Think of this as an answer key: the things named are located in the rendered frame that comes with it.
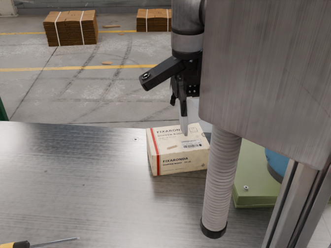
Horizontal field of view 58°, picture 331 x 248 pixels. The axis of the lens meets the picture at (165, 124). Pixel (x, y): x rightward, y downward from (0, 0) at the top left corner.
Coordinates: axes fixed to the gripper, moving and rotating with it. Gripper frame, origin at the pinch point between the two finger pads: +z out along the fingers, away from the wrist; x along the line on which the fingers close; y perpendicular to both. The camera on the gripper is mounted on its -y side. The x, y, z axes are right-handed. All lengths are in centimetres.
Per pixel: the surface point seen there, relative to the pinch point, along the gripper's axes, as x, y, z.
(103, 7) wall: 495, -18, 85
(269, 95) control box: -50, -6, -36
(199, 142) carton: -3.3, 5.8, 5.8
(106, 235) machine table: -22.5, -20.8, 13.3
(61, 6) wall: 505, -90, 84
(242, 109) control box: -49, -7, -35
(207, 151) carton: -6.3, 7.2, 6.7
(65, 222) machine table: -17.2, -30.0, 13.3
